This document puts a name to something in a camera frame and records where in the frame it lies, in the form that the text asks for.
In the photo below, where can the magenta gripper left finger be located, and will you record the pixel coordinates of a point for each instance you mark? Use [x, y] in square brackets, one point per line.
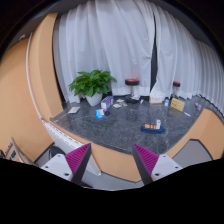
[71, 166]

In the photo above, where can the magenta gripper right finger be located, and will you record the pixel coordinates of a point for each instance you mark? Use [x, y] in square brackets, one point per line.
[151, 166]

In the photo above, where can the white charger plug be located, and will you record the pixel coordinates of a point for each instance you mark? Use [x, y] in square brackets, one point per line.
[158, 124]

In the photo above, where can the white paper card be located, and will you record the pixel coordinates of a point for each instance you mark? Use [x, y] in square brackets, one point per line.
[74, 110]

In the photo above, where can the small blue box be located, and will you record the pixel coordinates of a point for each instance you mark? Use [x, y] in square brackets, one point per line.
[99, 113]

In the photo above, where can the purple white box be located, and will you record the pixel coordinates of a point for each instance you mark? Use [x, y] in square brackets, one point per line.
[107, 103]

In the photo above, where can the white tissue box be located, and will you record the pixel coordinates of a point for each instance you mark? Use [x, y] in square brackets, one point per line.
[155, 97]

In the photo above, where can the red black bar stool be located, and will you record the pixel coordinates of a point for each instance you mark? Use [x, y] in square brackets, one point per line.
[131, 83]

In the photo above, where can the small blue white bottle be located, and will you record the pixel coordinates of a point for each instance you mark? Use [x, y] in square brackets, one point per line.
[166, 102]

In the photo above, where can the yellow sign card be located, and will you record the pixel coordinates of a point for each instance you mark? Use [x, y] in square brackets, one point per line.
[177, 104]

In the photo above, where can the green potted plant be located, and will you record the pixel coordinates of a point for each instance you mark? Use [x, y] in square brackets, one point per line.
[92, 85]

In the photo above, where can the white curtain right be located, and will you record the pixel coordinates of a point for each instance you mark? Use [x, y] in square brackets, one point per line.
[183, 59]

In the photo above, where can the white curtain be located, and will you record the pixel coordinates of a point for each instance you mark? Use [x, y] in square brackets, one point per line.
[183, 59]
[110, 35]

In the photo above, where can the white curtain left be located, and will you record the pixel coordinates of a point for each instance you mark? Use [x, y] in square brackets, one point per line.
[110, 35]

